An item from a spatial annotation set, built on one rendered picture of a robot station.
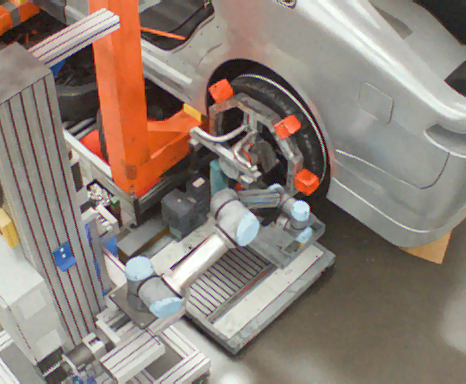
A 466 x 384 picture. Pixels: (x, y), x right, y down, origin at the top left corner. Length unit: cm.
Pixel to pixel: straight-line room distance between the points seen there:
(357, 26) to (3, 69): 140
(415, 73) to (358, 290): 167
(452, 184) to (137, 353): 147
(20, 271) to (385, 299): 218
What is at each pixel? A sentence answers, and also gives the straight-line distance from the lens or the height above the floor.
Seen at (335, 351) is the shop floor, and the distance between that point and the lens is 377.
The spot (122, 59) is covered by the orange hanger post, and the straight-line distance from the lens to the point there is 310.
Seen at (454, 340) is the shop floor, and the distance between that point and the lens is 395.
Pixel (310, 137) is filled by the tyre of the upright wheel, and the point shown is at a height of 105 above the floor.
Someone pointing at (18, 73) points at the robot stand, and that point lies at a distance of 212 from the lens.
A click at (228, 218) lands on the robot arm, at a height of 120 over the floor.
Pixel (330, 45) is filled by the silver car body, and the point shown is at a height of 161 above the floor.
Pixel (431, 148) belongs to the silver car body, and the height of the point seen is 142.
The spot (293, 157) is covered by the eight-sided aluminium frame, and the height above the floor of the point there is 98.
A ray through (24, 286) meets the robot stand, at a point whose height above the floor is 123.
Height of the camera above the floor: 329
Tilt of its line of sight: 49 degrees down
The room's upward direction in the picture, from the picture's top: 1 degrees clockwise
